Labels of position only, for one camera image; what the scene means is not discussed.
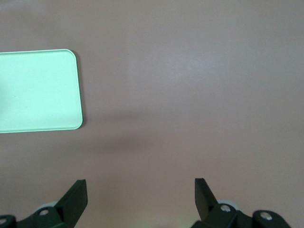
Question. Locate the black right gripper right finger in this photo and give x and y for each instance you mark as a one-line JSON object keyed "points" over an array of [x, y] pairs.
{"points": [[204, 202]]}

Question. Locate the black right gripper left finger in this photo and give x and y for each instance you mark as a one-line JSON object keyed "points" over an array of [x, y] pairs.
{"points": [[73, 202]]}

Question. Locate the brown table cloth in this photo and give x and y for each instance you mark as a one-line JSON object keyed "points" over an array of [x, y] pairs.
{"points": [[190, 107]]}

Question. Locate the green rectangular tray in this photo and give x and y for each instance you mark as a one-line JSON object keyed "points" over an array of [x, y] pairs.
{"points": [[35, 90]]}

